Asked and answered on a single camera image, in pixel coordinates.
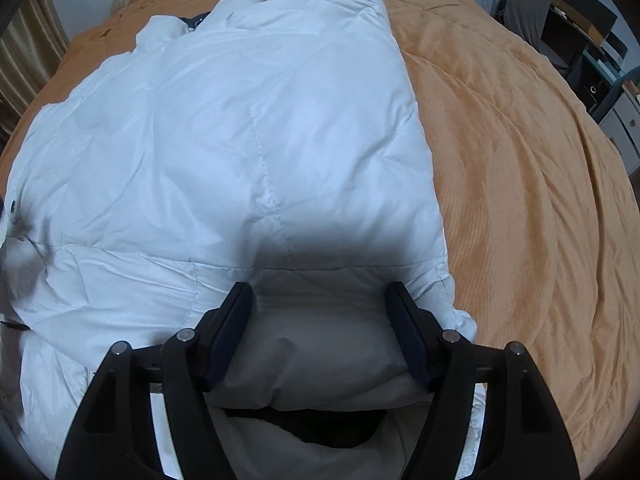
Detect small round plush ball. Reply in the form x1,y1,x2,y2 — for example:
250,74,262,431
111,0,131,14

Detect white puffer jacket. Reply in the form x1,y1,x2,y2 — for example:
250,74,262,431
1,0,476,479

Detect white drawer cabinet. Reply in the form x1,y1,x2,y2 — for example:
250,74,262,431
600,92,639,174

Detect grey chair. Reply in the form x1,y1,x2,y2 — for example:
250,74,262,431
502,0,568,73

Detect beige curtain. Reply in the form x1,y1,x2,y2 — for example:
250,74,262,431
1,0,68,143

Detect orange bed cover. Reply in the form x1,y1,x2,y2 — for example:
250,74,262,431
1,0,639,477

